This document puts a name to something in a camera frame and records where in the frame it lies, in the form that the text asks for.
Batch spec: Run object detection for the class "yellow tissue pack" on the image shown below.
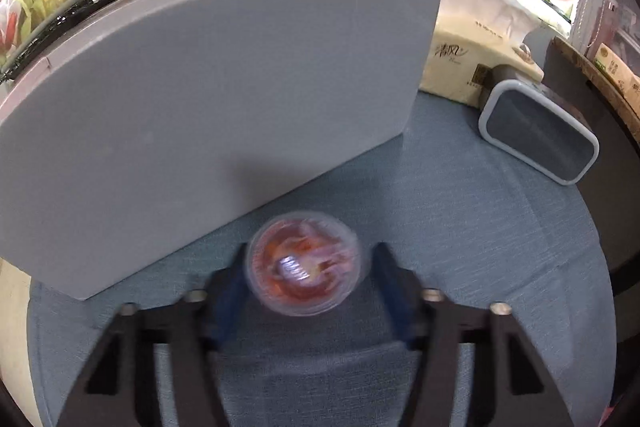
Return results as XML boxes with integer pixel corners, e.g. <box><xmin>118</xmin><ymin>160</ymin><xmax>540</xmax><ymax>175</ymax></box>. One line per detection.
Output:
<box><xmin>419</xmin><ymin>0</ymin><xmax>545</xmax><ymax>108</ymax></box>

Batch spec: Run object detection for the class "yellow green printed box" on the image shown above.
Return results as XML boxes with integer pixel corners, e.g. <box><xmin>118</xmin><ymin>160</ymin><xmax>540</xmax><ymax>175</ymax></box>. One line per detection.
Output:
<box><xmin>595</xmin><ymin>43</ymin><xmax>640</xmax><ymax>108</ymax></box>

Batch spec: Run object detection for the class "wooden shelf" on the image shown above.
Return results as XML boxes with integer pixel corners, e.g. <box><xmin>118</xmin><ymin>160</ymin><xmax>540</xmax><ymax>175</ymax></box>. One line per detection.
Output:
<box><xmin>542</xmin><ymin>36</ymin><xmax>640</xmax><ymax>293</ymax></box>

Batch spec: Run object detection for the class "red lidded jelly cup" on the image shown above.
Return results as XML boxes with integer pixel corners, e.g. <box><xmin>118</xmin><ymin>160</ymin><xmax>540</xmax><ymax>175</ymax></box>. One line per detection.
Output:
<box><xmin>246</xmin><ymin>211</ymin><xmax>362</xmax><ymax>318</ymax></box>

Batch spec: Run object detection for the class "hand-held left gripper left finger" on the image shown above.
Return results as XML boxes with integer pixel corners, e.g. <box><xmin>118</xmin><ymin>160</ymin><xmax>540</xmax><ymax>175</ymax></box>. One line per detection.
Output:
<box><xmin>55</xmin><ymin>247</ymin><xmax>251</xmax><ymax>427</ymax></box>

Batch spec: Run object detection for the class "blue tablecloth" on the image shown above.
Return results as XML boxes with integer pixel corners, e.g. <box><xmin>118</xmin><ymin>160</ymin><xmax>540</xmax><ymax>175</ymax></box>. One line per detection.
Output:
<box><xmin>27</xmin><ymin>92</ymin><xmax>616</xmax><ymax>427</ymax></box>

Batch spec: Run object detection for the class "grey cardboard storage box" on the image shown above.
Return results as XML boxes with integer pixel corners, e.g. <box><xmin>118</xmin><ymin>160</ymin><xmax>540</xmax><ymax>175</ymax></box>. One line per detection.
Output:
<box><xmin>0</xmin><ymin>0</ymin><xmax>444</xmax><ymax>300</ymax></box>

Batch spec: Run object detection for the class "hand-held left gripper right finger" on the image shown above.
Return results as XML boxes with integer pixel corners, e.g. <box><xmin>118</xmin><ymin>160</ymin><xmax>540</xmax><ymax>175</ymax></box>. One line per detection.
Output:
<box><xmin>370</xmin><ymin>242</ymin><xmax>576</xmax><ymax>427</ymax></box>

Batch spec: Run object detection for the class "grey rimmed rectangular container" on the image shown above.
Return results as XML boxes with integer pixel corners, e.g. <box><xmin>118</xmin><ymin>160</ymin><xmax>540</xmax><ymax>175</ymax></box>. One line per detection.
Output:
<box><xmin>478</xmin><ymin>79</ymin><xmax>599</xmax><ymax>185</ymax></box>

